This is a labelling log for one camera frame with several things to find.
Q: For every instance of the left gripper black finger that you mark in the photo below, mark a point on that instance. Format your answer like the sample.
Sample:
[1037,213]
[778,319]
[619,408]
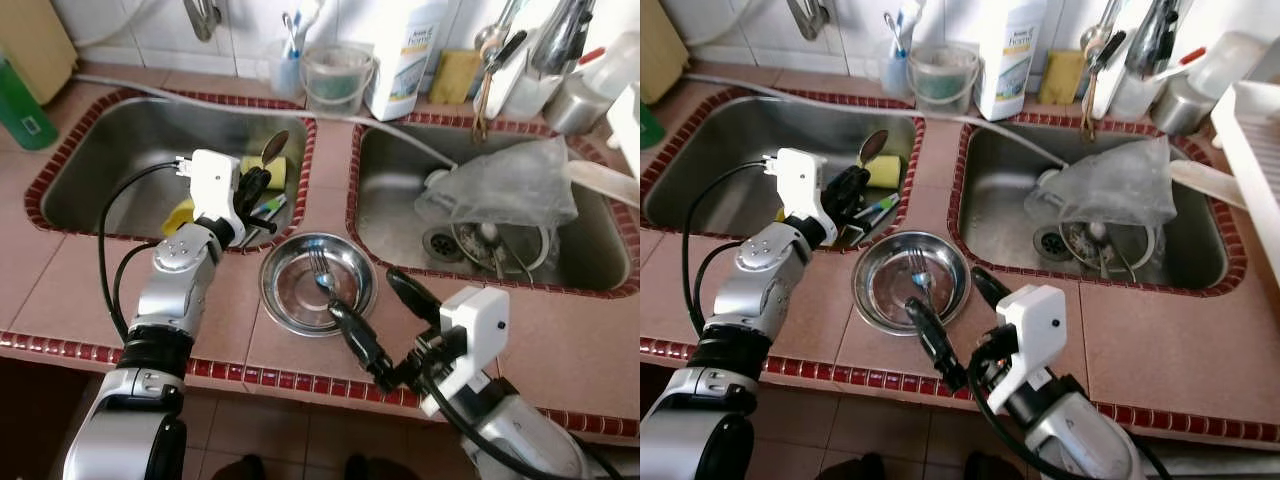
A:
[838,187]
[247,187]
[265,187]
[860,188]

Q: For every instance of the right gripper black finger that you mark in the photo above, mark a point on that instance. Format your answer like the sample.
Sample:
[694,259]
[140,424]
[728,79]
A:
[990,290]
[935,345]
[360,345]
[412,295]

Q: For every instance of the metal spoon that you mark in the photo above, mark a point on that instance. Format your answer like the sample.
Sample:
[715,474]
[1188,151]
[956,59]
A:
[275,145]
[873,145]

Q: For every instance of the metal fork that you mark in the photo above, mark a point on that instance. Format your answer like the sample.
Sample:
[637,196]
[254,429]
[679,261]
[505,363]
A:
[918,268]
[320,268]

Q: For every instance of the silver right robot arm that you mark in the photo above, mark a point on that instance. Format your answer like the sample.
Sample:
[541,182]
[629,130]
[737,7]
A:
[520,440]
[1080,440]

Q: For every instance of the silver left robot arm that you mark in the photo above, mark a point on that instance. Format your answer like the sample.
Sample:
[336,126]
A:
[760,290]
[175,290]

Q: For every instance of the chrome kitchen faucet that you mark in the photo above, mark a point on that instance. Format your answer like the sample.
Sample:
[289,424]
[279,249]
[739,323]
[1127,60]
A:
[1150,40]
[560,40]

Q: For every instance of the yellow sponge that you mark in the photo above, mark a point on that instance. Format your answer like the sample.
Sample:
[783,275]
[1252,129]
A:
[1060,78]
[888,175]
[280,178]
[455,78]

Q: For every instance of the round steel bowl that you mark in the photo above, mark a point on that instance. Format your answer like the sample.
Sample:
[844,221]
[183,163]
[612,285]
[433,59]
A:
[885,290]
[290,290]

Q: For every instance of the steel pot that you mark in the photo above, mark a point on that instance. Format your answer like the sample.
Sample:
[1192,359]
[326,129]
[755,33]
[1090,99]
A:
[500,245]
[1100,245]

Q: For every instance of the black right robot foot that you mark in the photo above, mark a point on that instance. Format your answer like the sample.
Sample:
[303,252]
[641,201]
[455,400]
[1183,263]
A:
[365,467]
[985,467]

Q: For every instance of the steel sink basin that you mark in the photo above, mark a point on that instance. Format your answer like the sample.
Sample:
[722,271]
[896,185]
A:
[1010,180]
[720,160]
[400,180]
[110,150]

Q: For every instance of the translucent toothbrush cup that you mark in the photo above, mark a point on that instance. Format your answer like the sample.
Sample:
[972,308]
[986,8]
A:
[897,75]
[287,75]

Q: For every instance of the clear plastic bucket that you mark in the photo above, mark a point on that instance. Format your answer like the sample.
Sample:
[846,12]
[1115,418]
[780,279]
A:
[338,85]
[942,85]

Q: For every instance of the clear plastic bag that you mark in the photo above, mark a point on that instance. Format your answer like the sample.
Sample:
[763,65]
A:
[1110,185]
[510,185]

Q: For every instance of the blue toothbrush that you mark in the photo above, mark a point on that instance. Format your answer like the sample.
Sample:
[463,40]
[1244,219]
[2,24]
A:
[290,25]
[892,25]

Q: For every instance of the white toothbrush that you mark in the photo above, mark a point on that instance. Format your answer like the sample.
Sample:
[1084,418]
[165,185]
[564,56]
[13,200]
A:
[908,18]
[308,20]

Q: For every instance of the white detergent bottle yellow cap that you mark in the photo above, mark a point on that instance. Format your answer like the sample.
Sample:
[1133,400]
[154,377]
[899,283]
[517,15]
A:
[1008,70]
[400,70]

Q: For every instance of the green liquid bottle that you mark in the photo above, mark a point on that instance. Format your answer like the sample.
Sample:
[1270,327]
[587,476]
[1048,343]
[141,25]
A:
[650,125]
[25,110]

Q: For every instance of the beige water filter appliance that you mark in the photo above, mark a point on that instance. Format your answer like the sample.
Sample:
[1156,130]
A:
[35,40]
[660,50]

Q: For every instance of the white bottle green cap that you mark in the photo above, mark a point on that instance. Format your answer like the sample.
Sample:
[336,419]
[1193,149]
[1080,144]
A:
[525,95]
[1135,95]

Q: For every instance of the steel cup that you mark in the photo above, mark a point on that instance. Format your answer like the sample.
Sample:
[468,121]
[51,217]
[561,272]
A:
[1180,105]
[575,105]

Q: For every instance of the translucent plastic container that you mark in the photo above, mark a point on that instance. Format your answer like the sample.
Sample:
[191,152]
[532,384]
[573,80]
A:
[1230,60]
[615,65]

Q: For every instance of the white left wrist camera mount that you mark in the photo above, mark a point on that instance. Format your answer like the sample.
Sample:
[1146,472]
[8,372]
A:
[215,185]
[800,185]

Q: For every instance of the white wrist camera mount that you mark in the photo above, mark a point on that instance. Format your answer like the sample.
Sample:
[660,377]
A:
[475,330]
[1035,335]
[800,185]
[215,185]

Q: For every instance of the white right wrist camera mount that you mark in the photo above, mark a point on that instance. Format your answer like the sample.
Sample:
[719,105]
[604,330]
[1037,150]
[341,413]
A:
[1035,335]
[475,330]

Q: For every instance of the grey wall tap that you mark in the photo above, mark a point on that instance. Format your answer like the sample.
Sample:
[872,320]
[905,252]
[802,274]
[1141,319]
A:
[810,20]
[205,20]

